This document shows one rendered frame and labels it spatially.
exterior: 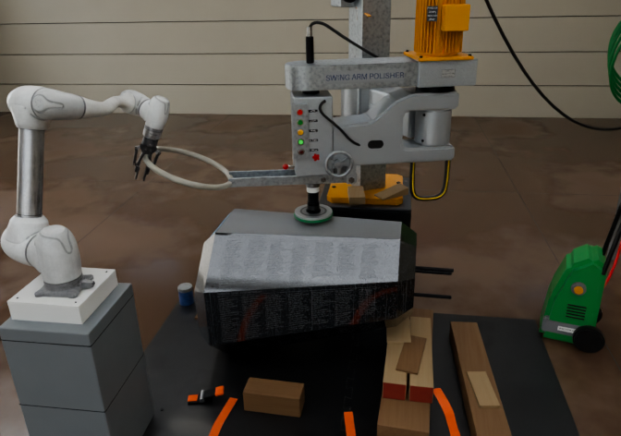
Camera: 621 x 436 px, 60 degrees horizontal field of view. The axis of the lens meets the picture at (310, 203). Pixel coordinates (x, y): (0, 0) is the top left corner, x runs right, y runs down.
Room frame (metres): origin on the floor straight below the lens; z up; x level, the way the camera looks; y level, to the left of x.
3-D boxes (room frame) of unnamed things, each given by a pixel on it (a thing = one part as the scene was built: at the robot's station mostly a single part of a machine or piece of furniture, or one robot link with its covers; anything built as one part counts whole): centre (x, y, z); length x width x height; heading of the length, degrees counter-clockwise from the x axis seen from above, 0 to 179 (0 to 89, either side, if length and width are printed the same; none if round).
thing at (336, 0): (3.49, -0.24, 2.00); 0.20 x 0.18 x 0.15; 171
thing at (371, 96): (3.28, -0.47, 1.36); 0.74 x 0.34 x 0.25; 26
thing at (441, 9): (2.86, -0.67, 1.90); 0.31 x 0.28 x 0.40; 6
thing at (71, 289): (2.03, 1.04, 0.91); 0.22 x 0.18 x 0.06; 85
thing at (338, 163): (2.70, -0.15, 1.20); 0.15 x 0.10 x 0.15; 96
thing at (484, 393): (2.19, -0.85, 0.13); 0.25 x 0.10 x 0.01; 179
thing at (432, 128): (2.87, -0.67, 1.34); 0.19 x 0.19 x 0.20
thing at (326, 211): (2.81, -0.02, 0.87); 0.21 x 0.21 x 0.01
